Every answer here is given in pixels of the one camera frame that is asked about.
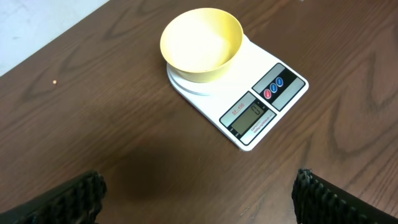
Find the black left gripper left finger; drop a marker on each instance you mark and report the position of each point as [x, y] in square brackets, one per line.
[77, 201]

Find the pale yellow bowl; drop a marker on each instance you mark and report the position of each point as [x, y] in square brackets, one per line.
[201, 44]

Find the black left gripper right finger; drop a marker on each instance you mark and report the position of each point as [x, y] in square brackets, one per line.
[317, 201]

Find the white digital kitchen scale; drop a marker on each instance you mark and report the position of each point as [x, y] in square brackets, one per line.
[249, 99]

